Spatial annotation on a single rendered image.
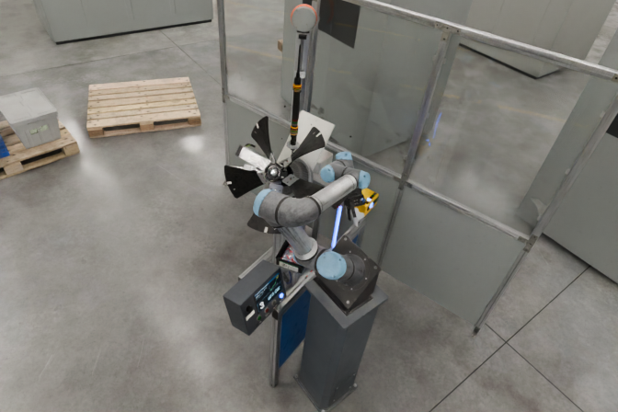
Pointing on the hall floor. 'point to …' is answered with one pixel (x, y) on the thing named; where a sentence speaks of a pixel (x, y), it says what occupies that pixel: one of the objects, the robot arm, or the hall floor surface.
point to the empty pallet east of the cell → (141, 106)
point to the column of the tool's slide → (303, 62)
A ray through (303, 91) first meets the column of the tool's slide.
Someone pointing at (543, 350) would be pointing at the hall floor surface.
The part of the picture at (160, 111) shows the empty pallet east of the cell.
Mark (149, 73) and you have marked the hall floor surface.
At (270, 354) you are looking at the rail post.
